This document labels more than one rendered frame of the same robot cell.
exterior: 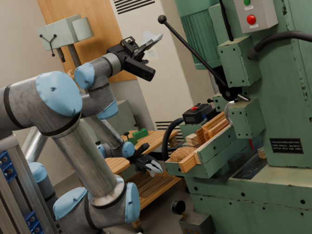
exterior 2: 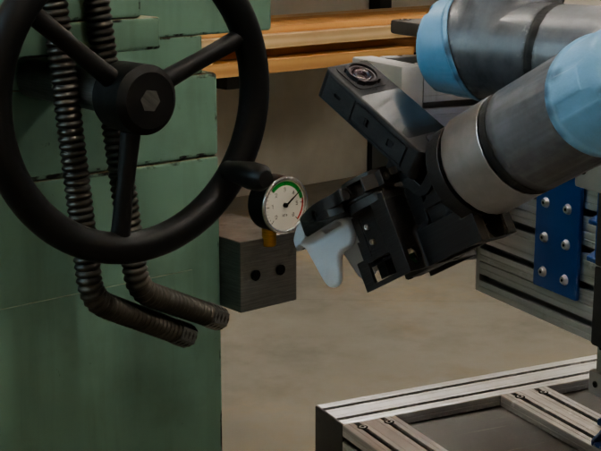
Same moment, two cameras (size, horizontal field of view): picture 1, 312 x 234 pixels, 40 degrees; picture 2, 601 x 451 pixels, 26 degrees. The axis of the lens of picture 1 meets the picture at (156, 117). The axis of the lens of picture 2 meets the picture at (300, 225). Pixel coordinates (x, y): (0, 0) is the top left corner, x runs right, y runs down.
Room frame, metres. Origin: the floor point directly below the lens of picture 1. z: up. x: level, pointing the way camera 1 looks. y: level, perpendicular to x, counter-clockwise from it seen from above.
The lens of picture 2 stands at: (3.06, 0.07, 0.96)
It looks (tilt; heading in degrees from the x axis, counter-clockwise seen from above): 13 degrees down; 180
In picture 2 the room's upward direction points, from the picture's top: straight up
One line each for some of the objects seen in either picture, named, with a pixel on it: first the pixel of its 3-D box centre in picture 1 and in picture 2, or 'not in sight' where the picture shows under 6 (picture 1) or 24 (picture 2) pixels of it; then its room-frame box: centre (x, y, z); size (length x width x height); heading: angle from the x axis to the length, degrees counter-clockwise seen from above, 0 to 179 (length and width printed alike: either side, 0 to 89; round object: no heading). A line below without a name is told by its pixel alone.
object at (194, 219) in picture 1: (196, 225); (238, 260); (1.63, -0.01, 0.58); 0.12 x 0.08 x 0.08; 41
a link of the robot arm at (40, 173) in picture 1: (33, 181); not in sight; (1.69, 0.56, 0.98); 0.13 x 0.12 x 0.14; 48
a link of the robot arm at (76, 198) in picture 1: (77, 212); not in sight; (1.24, 0.33, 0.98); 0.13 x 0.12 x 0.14; 75
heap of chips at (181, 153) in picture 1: (185, 152); not in sight; (1.60, -0.06, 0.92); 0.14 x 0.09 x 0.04; 41
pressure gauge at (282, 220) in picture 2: (179, 209); (275, 210); (1.69, 0.03, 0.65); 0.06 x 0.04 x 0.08; 131
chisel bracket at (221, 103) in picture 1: (232, 101); not in sight; (1.68, -0.31, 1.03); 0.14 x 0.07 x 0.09; 41
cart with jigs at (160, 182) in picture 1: (132, 172); not in sight; (3.14, 0.32, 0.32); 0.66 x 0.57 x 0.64; 130
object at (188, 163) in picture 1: (223, 135); not in sight; (1.63, -0.23, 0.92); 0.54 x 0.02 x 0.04; 131
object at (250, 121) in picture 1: (246, 118); not in sight; (1.45, -0.30, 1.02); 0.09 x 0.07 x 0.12; 131
